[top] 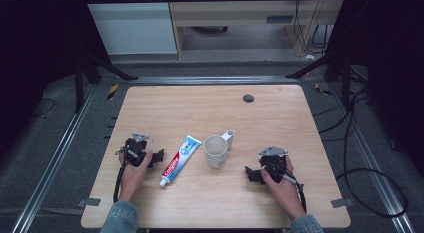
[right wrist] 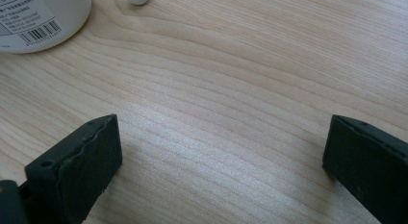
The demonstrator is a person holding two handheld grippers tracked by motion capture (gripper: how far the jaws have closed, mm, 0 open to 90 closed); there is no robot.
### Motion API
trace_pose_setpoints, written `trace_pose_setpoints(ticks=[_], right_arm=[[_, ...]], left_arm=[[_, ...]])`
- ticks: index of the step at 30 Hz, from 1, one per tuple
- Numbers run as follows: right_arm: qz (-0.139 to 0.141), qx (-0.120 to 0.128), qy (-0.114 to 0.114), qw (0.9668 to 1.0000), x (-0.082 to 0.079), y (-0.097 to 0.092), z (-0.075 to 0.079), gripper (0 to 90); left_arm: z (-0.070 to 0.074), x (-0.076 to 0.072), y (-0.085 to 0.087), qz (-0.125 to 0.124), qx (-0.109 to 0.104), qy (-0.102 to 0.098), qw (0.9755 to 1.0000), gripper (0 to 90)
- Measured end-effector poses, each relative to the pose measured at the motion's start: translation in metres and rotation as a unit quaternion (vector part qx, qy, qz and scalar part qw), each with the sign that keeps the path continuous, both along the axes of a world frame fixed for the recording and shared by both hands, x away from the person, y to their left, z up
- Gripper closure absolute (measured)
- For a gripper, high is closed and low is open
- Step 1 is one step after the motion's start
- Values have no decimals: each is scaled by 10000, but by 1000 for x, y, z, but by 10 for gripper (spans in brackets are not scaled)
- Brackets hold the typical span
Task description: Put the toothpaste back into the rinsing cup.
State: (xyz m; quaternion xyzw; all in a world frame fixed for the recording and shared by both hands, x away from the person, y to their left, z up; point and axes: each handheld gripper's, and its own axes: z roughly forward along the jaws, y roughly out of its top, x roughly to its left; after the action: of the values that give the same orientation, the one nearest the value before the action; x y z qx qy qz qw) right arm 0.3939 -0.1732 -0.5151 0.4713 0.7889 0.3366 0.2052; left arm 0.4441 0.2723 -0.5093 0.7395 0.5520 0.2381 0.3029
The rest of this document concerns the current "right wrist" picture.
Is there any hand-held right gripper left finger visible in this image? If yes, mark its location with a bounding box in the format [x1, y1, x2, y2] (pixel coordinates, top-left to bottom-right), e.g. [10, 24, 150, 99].
[18, 113, 123, 224]

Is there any white labelled bottle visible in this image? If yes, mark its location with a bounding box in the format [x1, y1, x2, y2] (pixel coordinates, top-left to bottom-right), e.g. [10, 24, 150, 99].
[0, 0, 92, 55]

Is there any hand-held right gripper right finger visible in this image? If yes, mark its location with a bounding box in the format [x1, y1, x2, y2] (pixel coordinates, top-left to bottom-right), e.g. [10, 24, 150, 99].
[321, 113, 408, 224]

